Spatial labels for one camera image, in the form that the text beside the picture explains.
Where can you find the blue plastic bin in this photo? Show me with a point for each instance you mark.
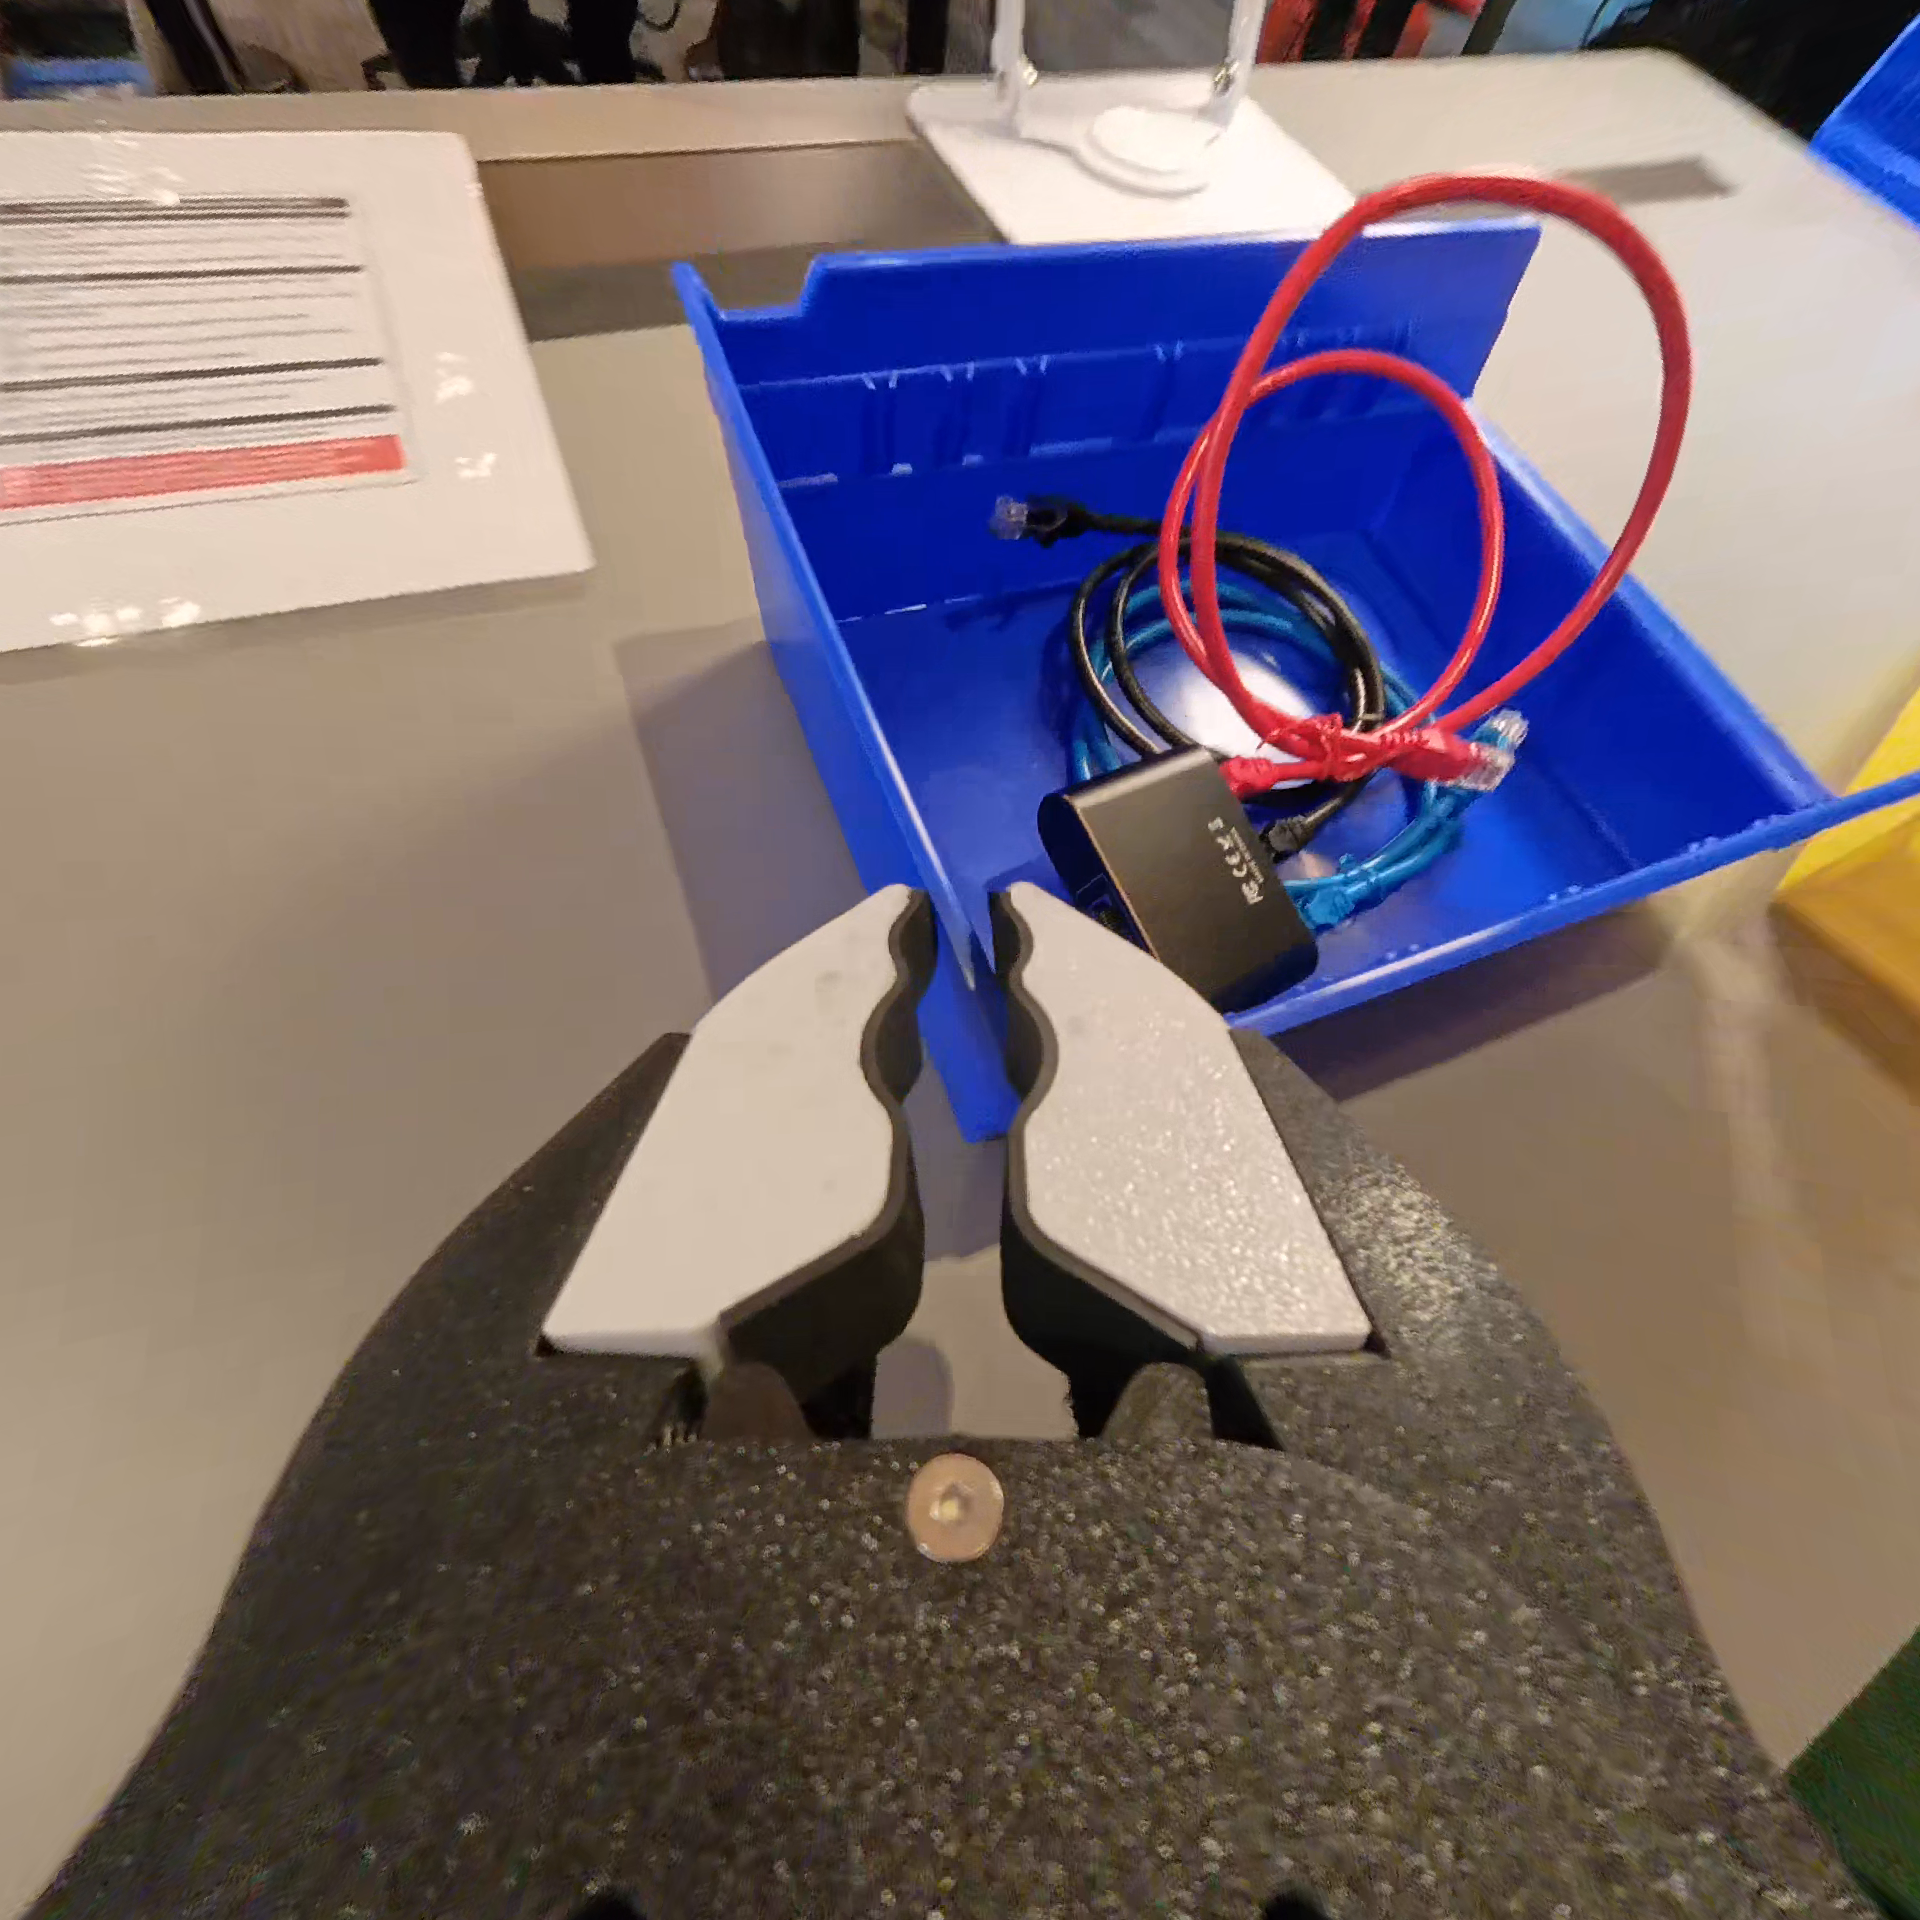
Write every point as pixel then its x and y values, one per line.
pixel 1876 136
pixel 928 718

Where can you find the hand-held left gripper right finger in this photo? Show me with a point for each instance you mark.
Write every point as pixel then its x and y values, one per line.
pixel 1171 1186

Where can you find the yellow plastic bin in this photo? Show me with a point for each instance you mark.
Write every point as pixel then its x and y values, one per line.
pixel 1861 886

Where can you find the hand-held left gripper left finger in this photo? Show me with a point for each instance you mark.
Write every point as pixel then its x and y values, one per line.
pixel 751 1170

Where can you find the printed paper sheet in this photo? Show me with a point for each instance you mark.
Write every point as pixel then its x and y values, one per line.
pixel 271 378

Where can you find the person's green sweatshirt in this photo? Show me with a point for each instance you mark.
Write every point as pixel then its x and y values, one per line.
pixel 1869 1799

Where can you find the black network switch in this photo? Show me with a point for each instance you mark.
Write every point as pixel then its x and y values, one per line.
pixel 1185 886

